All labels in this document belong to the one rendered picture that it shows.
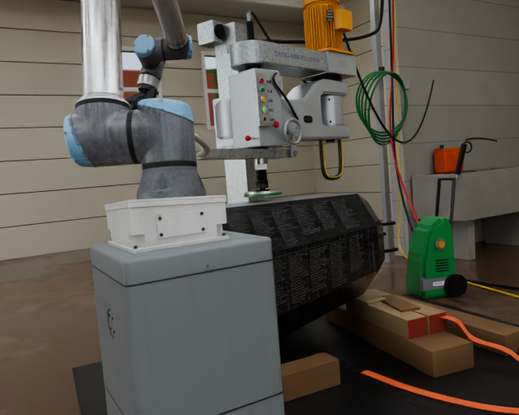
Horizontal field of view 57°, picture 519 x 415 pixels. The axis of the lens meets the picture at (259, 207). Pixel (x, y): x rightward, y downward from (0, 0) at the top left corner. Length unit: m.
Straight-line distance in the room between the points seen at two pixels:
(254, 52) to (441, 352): 1.77
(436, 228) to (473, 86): 2.85
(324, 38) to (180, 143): 2.07
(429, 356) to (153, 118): 1.71
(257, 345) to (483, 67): 5.52
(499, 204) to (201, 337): 4.48
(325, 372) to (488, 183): 3.36
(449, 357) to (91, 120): 1.89
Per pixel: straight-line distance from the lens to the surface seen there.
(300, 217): 2.51
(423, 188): 5.25
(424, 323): 2.62
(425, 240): 3.74
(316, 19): 3.28
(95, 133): 1.36
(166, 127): 1.31
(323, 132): 3.04
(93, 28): 1.49
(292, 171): 9.98
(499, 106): 6.63
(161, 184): 1.30
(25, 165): 8.32
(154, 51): 2.08
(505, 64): 6.82
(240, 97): 2.72
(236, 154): 2.55
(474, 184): 5.09
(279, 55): 2.82
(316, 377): 2.32
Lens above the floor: 1.02
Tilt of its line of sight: 4 degrees down
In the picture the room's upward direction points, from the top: 5 degrees counter-clockwise
